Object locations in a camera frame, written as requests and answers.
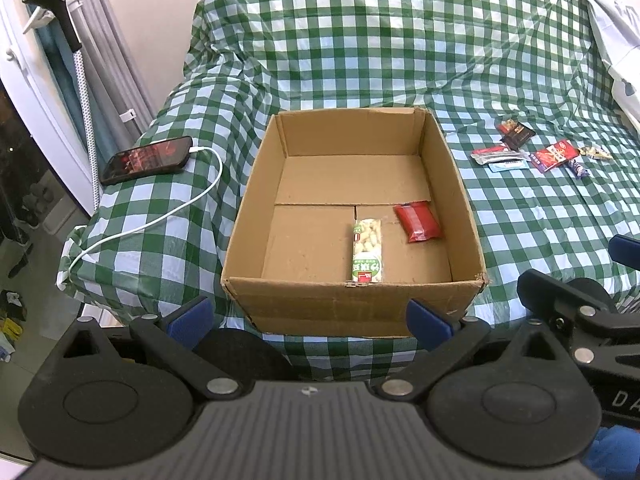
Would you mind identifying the blue fuzzy cloth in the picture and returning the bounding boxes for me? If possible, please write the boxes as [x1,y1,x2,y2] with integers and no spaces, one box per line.
[587,424,640,480]

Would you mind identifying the white quilt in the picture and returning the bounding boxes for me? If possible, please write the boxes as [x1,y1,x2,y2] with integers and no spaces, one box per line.
[545,0,640,133]

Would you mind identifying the brown cardboard box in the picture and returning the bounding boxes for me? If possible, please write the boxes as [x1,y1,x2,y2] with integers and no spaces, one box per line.
[221,106,487,339]

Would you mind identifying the silver stick snack packet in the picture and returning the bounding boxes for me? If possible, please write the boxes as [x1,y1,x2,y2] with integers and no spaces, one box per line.
[474,150,532,165]

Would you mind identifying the red printed snack packet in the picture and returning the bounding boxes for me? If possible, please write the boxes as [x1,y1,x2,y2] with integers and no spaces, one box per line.
[530,140,576,175]

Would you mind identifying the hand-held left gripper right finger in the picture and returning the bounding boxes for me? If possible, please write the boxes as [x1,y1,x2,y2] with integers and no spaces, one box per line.
[377,299,576,404]

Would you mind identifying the plain red snack packet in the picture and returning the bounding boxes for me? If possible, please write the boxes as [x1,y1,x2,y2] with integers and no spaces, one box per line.
[393,201,445,244]

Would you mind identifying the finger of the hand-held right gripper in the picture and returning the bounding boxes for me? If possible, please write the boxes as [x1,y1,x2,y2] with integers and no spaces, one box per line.
[516,269,581,323]
[607,234,640,268]

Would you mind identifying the black smartphone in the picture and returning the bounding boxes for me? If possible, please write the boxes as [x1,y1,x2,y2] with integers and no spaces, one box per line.
[100,136,194,186]

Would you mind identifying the green white checked blanket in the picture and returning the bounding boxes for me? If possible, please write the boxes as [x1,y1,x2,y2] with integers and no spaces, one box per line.
[57,0,640,381]

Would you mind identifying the white charging cable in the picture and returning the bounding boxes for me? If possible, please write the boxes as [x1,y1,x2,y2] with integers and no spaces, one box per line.
[60,146,224,292]

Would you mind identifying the black snack packet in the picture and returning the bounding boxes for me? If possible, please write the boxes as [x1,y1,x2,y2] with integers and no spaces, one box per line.
[501,122,537,152]

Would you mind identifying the green white peanut packet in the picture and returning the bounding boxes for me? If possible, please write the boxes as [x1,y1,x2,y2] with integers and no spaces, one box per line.
[350,218,386,285]

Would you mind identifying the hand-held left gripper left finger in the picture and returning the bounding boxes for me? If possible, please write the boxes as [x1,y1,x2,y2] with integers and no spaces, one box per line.
[62,296,244,402]

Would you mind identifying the white wardrobe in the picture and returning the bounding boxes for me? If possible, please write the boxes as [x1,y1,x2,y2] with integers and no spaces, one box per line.
[0,0,98,216]

